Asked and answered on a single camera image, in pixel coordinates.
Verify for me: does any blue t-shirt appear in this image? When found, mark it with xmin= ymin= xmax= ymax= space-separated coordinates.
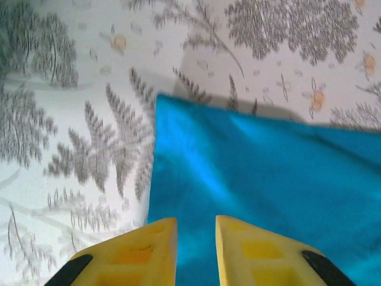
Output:
xmin=146 ymin=92 xmax=381 ymax=286

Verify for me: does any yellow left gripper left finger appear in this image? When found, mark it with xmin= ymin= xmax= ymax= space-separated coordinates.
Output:
xmin=44 ymin=216 xmax=179 ymax=286

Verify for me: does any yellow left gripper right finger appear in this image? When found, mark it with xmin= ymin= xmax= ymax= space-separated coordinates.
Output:
xmin=216 ymin=214 xmax=357 ymax=286

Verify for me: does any floral tablecloth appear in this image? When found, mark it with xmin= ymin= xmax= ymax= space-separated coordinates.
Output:
xmin=0 ymin=0 xmax=381 ymax=286

